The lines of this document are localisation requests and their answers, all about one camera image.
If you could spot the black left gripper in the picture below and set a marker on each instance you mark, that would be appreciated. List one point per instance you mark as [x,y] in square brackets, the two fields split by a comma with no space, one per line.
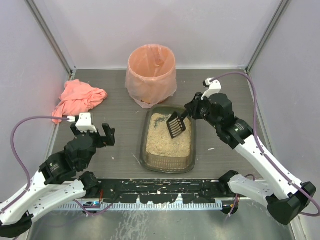
[93,136]

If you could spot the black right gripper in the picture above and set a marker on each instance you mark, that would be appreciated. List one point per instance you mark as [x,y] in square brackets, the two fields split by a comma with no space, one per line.
[192,109]

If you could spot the black slotted litter scoop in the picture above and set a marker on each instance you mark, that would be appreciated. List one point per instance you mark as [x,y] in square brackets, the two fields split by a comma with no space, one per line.
[175,124]

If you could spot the dark green litter box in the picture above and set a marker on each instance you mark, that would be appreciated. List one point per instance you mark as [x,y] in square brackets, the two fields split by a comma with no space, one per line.
[166,164]

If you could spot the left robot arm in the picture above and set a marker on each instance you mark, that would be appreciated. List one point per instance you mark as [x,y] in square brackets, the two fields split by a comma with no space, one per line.
[60,179]

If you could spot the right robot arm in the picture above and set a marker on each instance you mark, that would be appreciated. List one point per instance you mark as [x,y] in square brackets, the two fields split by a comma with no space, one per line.
[285,196]

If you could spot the beige cat litter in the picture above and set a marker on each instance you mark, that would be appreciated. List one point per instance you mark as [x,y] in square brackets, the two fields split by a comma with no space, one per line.
[160,143]

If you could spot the crumpled pink cloth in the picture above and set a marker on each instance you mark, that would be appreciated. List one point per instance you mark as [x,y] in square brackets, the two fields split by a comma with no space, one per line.
[78,97]

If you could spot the bin with orange liner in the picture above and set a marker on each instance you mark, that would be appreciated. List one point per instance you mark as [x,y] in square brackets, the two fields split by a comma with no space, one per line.
[151,75]

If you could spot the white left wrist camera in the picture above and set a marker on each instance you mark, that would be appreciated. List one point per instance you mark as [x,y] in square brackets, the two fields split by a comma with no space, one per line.
[85,123]

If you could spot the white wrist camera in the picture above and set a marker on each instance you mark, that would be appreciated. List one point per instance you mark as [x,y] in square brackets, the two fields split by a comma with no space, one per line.
[213,86]
[85,123]

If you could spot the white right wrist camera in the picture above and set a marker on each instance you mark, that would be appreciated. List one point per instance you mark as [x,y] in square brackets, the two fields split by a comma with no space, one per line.
[213,86]

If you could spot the left aluminium frame post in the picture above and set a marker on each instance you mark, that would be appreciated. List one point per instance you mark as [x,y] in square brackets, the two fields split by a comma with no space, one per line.
[49,35]

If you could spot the aluminium frame post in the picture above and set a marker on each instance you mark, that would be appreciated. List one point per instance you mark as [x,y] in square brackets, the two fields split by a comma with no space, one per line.
[283,5]
[49,35]

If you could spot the white slotted cable duct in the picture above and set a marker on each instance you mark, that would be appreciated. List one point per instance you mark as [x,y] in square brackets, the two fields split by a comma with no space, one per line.
[175,206]

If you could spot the right aluminium frame post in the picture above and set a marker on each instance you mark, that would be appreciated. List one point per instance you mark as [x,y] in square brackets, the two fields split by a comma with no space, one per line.
[283,5]

